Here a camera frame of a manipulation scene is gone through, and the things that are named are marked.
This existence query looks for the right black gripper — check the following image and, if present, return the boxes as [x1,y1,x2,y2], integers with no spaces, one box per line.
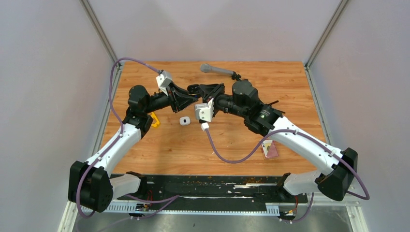
[198,83,247,118]

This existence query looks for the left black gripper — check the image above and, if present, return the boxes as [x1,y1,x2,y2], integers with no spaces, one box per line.
[144,81,198,114]

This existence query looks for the black earbud charging case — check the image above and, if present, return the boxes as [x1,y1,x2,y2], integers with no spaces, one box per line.
[187,84,201,98]

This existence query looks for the white earbud charging case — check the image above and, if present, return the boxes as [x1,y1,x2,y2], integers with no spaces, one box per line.
[179,116,191,126]

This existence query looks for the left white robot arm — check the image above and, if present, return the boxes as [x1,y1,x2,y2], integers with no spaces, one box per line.
[68,83,200,213]

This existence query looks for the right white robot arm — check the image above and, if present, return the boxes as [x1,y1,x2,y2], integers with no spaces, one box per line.
[188,80,358,202]

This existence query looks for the grey microphone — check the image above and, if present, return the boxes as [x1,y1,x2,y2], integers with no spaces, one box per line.
[200,63,236,77]

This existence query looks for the yellow triangular plastic part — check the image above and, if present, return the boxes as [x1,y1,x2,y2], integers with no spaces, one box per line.
[150,112,161,128]

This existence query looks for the playing card box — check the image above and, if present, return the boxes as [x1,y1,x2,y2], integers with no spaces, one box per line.
[261,140,279,159]

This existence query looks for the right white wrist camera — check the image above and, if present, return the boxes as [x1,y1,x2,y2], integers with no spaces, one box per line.
[194,98,214,122]

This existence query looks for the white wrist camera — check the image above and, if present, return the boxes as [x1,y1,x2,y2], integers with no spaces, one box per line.
[194,98,214,122]
[156,70,173,96]

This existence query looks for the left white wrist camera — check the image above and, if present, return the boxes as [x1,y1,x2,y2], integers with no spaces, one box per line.
[156,70,173,96]

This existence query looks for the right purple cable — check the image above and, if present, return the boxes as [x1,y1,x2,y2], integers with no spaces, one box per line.
[201,123,370,224]

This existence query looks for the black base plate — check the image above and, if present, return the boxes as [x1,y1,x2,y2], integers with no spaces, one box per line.
[133,175,308,211]

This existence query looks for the slotted cable duct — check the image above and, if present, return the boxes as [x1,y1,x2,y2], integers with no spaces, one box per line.
[104,203,280,216]

